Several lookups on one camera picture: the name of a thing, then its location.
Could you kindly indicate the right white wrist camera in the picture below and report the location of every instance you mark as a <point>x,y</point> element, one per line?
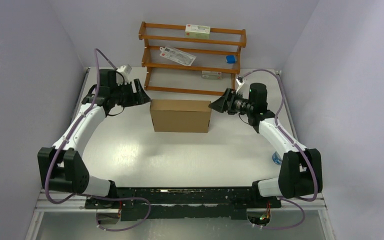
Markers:
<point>241,81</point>

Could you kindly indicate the grey box bottom shelf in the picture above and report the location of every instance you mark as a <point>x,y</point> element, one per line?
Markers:
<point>211,75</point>

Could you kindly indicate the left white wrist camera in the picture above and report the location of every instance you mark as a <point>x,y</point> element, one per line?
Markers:
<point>124,70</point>

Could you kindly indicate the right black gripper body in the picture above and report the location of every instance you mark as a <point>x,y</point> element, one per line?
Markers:
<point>240,104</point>

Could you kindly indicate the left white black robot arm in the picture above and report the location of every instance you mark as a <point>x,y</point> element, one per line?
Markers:
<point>61,166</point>

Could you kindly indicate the small blue object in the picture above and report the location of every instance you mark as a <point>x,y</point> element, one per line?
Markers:
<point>231,59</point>

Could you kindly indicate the brown cardboard box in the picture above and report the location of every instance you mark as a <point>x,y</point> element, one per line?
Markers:
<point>180,116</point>

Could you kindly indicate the aluminium rail frame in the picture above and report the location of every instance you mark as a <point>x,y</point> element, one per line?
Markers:
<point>62,200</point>

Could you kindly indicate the orange wooden shelf rack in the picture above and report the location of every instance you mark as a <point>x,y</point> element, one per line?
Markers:
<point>210,54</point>

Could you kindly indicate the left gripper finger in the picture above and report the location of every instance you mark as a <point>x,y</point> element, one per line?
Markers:
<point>138,94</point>
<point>148,99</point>

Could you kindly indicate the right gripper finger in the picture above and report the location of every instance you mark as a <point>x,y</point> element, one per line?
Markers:
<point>229,94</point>
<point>220,105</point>

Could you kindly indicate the white green box top shelf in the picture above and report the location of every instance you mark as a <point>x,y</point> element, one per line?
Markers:
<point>197,31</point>

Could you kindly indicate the round blue white sticker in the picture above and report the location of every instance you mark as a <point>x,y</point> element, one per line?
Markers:
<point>276,158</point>

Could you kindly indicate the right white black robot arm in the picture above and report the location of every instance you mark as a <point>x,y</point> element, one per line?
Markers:
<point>300,168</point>

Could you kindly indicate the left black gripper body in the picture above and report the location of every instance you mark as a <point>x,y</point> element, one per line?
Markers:
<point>124,94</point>

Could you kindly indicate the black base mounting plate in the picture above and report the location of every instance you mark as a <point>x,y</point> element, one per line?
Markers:
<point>249,193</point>

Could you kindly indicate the clear plastic packaged item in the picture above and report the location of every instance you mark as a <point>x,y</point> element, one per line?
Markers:
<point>177,56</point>

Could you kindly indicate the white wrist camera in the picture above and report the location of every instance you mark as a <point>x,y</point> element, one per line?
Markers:
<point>241,81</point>
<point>124,70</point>

